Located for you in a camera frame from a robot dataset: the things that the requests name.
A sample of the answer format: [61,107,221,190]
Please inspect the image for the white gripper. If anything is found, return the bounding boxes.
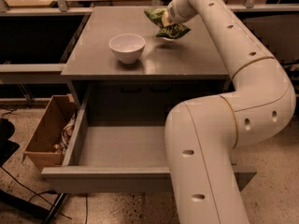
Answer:
[162,0,197,27]

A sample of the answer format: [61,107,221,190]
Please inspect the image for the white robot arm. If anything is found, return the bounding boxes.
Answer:
[164,0,296,224]

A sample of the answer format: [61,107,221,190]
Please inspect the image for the black cable on floor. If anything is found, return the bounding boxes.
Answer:
[0,165,73,220]

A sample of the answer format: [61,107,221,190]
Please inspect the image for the grey counter cabinet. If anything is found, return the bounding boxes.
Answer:
[62,7,229,105]

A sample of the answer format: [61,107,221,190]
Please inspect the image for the grey metal shelf rail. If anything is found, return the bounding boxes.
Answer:
[0,63,65,84]

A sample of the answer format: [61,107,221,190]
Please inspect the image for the black stand base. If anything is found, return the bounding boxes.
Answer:
[0,190,66,224]

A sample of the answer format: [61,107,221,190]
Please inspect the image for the brown cardboard box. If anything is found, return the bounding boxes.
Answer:
[24,94,77,171]

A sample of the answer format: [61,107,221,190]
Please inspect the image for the green jalapeno chip bag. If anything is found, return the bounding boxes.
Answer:
[144,7,191,40]

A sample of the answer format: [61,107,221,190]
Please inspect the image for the grey open top drawer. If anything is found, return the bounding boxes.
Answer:
[42,82,255,193]

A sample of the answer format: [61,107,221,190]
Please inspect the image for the white ceramic bowl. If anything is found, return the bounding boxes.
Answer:
[109,34,146,63]

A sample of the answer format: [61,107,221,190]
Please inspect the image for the crumpled wrappers in box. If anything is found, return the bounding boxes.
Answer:
[51,117,76,154]

